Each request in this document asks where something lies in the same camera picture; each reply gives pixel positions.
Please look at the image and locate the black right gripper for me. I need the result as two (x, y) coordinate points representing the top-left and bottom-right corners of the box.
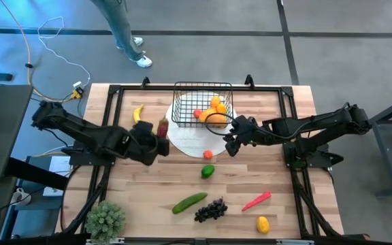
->
(223, 115), (259, 157)

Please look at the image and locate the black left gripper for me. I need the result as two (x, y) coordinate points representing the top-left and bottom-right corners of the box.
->
(126, 120), (171, 167)

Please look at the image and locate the dark red chili pepper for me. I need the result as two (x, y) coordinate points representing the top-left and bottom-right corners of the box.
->
(156, 116), (169, 140)

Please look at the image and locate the yellow banana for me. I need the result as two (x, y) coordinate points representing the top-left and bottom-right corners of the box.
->
(133, 104), (157, 134)

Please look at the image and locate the green lime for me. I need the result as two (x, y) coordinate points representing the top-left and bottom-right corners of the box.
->
(201, 164), (216, 180)

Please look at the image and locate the orange mango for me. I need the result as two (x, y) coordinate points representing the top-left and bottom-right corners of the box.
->
(198, 108), (217, 123)

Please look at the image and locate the green cucumber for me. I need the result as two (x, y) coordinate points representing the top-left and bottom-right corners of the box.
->
(171, 192), (209, 215)

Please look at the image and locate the white round woven placemat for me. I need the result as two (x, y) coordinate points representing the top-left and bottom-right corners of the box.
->
(164, 91), (239, 159)

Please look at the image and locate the dark purple grape bunch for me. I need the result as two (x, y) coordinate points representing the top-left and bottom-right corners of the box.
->
(194, 197), (229, 224)

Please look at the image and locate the green artificial plant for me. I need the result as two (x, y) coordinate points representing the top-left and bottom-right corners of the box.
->
(84, 199), (127, 244)

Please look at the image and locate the white paper sheet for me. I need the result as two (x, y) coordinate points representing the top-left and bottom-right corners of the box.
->
(42, 155), (73, 197)

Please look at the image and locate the person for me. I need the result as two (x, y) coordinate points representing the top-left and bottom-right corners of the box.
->
(90, 0), (153, 68)

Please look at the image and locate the black desk leg beam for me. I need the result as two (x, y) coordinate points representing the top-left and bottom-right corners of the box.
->
(4, 157), (69, 191)

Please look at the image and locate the white mug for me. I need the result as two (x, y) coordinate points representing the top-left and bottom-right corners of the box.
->
(11, 186), (33, 207)

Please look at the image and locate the black desk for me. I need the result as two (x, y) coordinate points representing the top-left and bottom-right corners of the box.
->
(0, 84), (34, 183)

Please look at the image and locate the dark grey side table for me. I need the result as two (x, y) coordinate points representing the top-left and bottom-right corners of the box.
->
(369, 92), (392, 198)

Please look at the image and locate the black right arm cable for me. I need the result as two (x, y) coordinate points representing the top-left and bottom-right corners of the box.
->
(204, 112), (285, 141)

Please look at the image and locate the black wire basket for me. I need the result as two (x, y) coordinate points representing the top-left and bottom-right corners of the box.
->
(171, 81), (234, 129)

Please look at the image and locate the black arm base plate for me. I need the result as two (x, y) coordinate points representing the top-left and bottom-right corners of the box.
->
(69, 146), (118, 167)
(283, 141), (333, 168)

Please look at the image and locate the white floor cable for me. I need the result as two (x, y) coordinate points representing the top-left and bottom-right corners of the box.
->
(37, 16), (92, 88)

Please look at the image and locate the yellow floor cable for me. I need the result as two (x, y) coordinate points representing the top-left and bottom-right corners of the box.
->
(0, 0), (81, 103)

